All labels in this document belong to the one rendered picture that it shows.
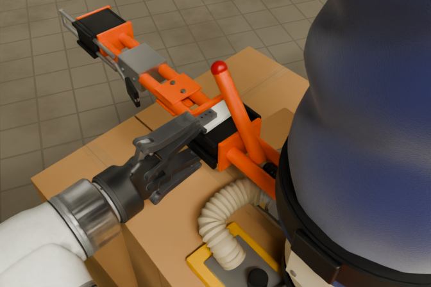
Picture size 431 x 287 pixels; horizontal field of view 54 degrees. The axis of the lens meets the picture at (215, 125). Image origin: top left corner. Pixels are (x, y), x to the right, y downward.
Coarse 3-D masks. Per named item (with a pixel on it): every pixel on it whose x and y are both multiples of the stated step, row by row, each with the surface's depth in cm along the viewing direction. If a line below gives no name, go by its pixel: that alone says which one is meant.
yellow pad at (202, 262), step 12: (228, 228) 66; (240, 228) 66; (240, 240) 64; (252, 240) 65; (204, 252) 63; (252, 252) 63; (264, 252) 63; (192, 264) 62; (204, 264) 62; (216, 264) 62; (240, 264) 62; (252, 264) 62; (264, 264) 62; (276, 264) 62; (204, 276) 61; (216, 276) 60; (228, 276) 60; (240, 276) 60; (252, 276) 58; (264, 276) 58; (276, 276) 60
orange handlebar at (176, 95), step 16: (112, 48) 78; (128, 48) 80; (144, 80) 72; (176, 80) 71; (192, 80) 71; (160, 96) 70; (176, 96) 69; (192, 96) 70; (176, 112) 68; (240, 160) 60; (272, 160) 61; (256, 176) 59; (272, 192) 57
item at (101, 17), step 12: (96, 12) 84; (108, 12) 84; (84, 24) 81; (96, 24) 81; (108, 24) 81; (120, 24) 81; (96, 36) 78; (108, 36) 80; (132, 36) 84; (120, 48) 83
